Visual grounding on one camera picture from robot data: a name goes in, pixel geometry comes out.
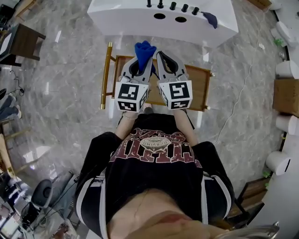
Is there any person's black printed t-shirt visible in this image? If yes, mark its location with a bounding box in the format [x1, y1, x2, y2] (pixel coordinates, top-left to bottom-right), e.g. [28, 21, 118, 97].
[74, 113, 235, 239]

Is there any brown wooden bench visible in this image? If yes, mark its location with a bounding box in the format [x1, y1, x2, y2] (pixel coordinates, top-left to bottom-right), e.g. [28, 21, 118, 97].
[228, 177, 269, 226]

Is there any black office chair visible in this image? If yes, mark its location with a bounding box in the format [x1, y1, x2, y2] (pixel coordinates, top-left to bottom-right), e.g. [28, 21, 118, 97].
[31, 179, 54, 209]

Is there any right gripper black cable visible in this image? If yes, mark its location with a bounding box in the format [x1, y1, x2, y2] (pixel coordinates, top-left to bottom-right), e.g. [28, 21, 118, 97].
[183, 108, 195, 129]

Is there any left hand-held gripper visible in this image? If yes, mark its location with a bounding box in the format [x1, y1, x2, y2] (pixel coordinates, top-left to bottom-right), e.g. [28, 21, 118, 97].
[114, 56, 154, 113]

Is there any metal glasses frame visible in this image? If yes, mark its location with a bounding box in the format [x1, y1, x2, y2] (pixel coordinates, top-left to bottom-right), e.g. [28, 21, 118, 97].
[214, 221, 281, 239]

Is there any white toilet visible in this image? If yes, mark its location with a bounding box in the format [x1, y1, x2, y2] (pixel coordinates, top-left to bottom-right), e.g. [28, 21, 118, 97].
[265, 151, 292, 176]
[275, 114, 299, 135]
[271, 21, 292, 47]
[275, 60, 299, 79]

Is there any thin black cable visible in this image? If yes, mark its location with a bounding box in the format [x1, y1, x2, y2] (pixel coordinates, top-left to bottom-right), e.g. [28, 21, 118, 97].
[9, 69, 25, 97]

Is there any large cardboard box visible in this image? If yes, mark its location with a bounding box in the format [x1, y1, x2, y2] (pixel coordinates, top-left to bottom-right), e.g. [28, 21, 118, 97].
[272, 78, 299, 118]

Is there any dark blue rag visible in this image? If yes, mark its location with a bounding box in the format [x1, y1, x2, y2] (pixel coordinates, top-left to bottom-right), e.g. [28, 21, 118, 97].
[200, 11, 219, 29]

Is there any flat cardboard box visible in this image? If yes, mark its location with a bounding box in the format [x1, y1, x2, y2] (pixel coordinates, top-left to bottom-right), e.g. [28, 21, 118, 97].
[247, 0, 273, 10]

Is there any white counter with holes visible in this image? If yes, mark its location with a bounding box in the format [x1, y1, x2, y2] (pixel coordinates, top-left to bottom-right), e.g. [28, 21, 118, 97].
[87, 0, 239, 49]

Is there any light wooden table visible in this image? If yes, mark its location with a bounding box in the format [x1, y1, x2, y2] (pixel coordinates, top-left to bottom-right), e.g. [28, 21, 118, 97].
[0, 116, 32, 180]

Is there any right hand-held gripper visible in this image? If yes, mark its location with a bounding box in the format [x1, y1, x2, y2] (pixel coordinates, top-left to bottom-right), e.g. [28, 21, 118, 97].
[156, 50, 193, 111]

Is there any person's right forearm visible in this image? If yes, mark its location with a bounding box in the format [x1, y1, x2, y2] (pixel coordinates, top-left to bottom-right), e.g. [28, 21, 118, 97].
[173, 108, 199, 147]

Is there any person's left forearm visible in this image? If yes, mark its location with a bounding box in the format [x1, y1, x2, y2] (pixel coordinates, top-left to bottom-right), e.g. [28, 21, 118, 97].
[114, 111, 138, 141]

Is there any dark wooden side table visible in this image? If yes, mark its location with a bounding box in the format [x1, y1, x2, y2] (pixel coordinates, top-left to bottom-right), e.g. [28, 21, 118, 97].
[0, 23, 47, 67]

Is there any person's neck and chin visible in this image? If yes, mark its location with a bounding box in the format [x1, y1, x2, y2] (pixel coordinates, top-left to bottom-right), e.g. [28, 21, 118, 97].
[106, 189, 234, 239]

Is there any wooden serving cart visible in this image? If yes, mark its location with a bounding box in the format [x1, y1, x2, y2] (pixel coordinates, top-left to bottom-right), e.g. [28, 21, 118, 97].
[100, 42, 214, 112]

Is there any white floor cable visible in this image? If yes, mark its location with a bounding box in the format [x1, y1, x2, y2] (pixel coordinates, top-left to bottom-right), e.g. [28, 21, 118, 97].
[214, 4, 267, 144]

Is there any blue cloth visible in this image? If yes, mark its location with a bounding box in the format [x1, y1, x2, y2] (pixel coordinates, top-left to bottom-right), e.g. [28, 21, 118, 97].
[134, 40, 159, 80]

